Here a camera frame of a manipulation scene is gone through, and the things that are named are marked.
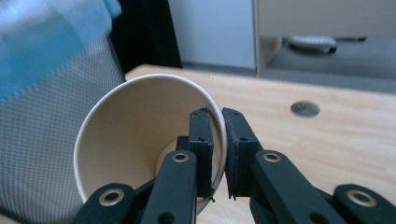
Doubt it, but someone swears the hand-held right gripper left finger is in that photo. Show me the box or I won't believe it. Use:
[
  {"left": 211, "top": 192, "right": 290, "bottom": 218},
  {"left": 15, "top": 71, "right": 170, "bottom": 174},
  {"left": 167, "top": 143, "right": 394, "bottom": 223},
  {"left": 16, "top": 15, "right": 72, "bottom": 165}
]
[{"left": 141, "top": 107, "right": 216, "bottom": 224}]

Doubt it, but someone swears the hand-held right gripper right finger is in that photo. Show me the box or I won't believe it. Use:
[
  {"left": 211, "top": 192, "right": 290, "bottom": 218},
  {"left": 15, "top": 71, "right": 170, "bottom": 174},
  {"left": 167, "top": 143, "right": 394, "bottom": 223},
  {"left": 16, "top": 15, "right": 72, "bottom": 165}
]
[{"left": 221, "top": 106, "right": 347, "bottom": 224}]

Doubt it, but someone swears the brown paper cup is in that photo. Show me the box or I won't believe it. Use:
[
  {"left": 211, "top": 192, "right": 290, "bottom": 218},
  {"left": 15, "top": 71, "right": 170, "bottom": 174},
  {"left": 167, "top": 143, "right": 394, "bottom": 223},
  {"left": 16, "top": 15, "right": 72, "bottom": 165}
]
[{"left": 73, "top": 73, "right": 229, "bottom": 217}]

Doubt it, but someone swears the round dark table grommet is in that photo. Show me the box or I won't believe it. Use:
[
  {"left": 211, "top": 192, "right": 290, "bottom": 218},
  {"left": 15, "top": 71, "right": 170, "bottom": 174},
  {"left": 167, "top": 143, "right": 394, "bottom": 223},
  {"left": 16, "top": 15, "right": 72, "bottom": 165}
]
[{"left": 290, "top": 100, "right": 321, "bottom": 119}]

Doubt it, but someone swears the white round object on shelf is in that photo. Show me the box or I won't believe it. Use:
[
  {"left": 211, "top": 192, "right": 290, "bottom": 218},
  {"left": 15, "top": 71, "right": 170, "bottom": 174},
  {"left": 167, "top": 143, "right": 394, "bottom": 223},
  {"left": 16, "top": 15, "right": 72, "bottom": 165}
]
[{"left": 287, "top": 35, "right": 338, "bottom": 55}]

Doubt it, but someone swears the black curtain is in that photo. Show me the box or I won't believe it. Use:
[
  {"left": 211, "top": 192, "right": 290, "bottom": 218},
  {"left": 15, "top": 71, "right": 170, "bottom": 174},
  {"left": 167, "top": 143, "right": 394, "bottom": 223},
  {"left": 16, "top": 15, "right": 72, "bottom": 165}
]
[{"left": 107, "top": 0, "right": 183, "bottom": 75}]

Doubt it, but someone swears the white panel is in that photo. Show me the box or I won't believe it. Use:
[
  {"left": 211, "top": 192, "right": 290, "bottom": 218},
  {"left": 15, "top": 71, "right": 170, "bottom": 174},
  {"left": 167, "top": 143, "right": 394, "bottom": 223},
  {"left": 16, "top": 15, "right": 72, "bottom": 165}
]
[{"left": 167, "top": 0, "right": 257, "bottom": 70}]

